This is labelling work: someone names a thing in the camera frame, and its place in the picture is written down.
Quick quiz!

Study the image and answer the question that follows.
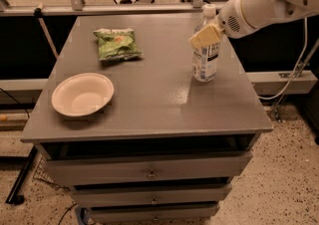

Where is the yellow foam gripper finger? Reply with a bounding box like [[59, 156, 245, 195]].
[[188, 24, 223, 49]]

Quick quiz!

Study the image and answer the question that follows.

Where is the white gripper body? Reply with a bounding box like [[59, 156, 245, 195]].
[[217, 0, 253, 39]]

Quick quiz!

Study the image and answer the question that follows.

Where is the clear plastic water bottle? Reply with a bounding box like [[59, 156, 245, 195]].
[[192, 4, 220, 82]]

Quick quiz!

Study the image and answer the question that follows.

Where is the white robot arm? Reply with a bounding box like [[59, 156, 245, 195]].
[[189, 0, 319, 48]]

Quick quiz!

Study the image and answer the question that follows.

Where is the green snack bag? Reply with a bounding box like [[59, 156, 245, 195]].
[[94, 28, 142, 62]]

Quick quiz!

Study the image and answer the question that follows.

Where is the grey drawer cabinet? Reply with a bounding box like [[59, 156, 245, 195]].
[[20, 12, 275, 225]]

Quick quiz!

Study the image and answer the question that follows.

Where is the white paper bowl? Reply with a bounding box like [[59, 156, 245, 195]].
[[51, 73, 114, 117]]

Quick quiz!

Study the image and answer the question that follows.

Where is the middle grey drawer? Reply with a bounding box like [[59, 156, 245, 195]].
[[71, 183, 232, 207]]

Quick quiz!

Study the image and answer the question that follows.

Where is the grey drawer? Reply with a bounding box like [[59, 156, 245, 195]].
[[45, 151, 252, 186], [71, 183, 232, 207], [88, 202, 219, 223]]

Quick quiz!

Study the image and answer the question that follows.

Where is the top grey drawer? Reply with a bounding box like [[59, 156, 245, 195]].
[[45, 151, 252, 186]]

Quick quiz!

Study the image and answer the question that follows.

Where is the bottom grey drawer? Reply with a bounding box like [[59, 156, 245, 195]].
[[88, 202, 219, 223]]

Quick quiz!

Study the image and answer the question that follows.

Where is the black metal floor bar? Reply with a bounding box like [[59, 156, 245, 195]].
[[5, 147, 37, 205]]

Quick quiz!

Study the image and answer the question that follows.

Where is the wooden handled broom stick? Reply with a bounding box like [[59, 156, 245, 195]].
[[34, 3, 59, 58]]

